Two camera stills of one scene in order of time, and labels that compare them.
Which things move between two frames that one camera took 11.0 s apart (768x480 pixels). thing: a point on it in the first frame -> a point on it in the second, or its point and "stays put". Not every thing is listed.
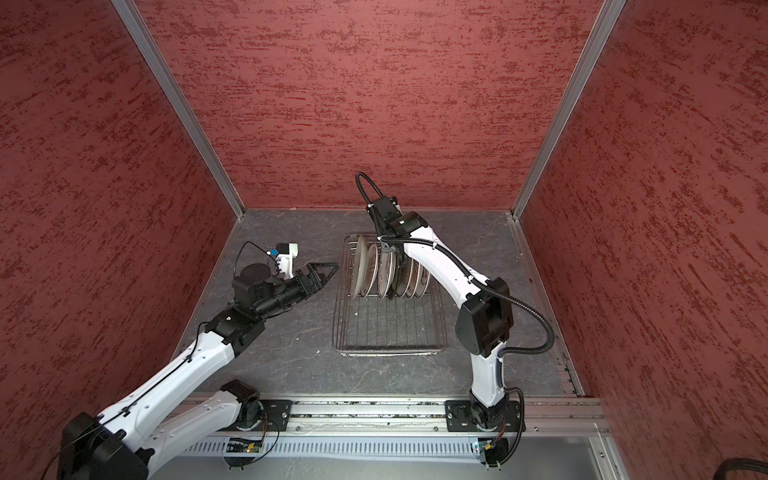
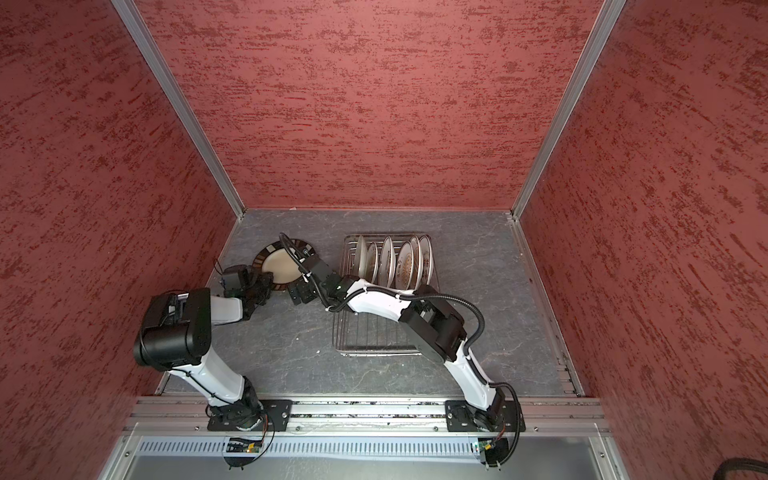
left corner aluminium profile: (181, 103) stays put
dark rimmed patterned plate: (403, 274) -> (277, 259)
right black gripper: (383, 231) -> (301, 286)
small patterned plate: (370, 270) stays put
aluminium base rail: (426, 419) stays put
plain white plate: (361, 267) stays put
